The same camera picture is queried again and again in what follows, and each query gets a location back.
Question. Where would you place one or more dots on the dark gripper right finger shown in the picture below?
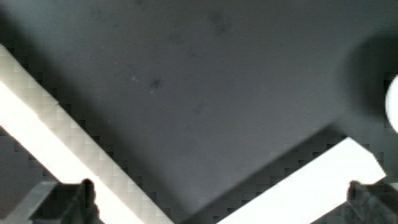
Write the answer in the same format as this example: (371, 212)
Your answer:
(373, 200)

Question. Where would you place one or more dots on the white lamp bulb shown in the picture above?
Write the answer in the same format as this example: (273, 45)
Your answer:
(392, 103)

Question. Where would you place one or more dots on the white foam border frame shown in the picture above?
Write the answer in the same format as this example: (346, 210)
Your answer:
(293, 204)

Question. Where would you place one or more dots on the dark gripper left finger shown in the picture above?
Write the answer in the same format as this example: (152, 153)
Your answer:
(58, 204)

